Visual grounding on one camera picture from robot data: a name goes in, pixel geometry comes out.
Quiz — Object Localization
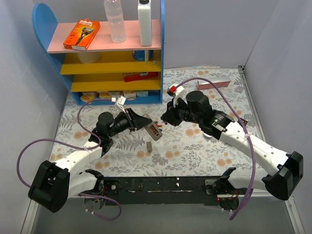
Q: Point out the floral table mat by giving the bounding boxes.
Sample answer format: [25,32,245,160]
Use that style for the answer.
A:
[56,68,261,176]

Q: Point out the blue can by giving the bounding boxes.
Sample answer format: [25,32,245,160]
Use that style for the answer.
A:
[132,50,154,61]

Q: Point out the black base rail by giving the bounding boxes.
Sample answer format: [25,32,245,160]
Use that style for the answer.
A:
[102,175,234,207]

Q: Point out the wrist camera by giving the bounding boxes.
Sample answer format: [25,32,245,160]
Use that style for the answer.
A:
[167,84,184,107]
[111,96,126,113]

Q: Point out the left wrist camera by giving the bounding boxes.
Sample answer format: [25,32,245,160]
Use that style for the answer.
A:
[111,96,126,113]

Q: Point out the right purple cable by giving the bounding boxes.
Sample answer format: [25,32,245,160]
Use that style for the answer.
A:
[177,77,256,221]

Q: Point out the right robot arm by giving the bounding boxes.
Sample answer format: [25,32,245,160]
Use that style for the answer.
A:
[161,86,303,200]

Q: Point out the white grey remote control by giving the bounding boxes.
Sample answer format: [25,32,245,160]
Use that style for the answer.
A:
[203,132,212,138]

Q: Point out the red box on shelf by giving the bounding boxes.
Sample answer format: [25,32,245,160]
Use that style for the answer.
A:
[122,72,158,82]

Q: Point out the clear plastic bottle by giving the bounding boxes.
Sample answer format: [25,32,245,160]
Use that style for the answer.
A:
[103,0,127,43]

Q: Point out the purple cable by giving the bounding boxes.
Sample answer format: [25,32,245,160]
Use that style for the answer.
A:
[177,77,256,221]
[16,98,122,221]

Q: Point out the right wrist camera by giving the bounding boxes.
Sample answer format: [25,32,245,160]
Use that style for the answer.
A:
[167,84,184,107]

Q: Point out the white plastic bottle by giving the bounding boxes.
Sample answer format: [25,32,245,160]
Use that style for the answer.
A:
[137,0,152,46]

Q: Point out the black remote control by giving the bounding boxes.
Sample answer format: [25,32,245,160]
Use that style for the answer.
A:
[241,118,248,126]

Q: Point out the orange razor box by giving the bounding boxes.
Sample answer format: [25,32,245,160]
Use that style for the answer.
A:
[63,19,100,51]

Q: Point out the white cup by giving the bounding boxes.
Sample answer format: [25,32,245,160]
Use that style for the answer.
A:
[77,52,101,64]

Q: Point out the small boxes row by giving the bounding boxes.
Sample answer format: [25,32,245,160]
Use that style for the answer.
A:
[80,90,162,105]

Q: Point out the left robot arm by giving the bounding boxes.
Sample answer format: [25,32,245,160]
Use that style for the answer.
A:
[28,108,152,213]

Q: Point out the grey battery cover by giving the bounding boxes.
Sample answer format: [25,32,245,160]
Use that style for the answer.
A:
[146,141,153,152]

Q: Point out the blue shelf unit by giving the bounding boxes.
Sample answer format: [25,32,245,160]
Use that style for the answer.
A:
[32,1,165,105]

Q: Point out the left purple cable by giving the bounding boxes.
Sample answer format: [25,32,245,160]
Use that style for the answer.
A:
[16,98,122,221]

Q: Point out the silver red long box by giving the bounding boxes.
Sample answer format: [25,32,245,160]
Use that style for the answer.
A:
[196,77,231,90]

